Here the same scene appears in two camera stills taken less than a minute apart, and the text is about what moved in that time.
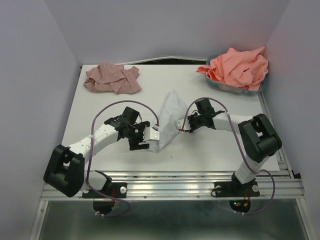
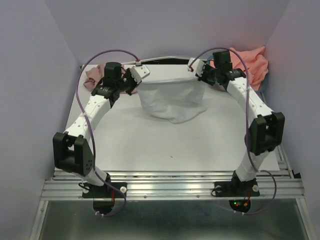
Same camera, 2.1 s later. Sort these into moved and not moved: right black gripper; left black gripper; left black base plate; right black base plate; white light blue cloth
Moved: right black gripper; left black gripper; white light blue cloth
Not moved: right black base plate; left black base plate
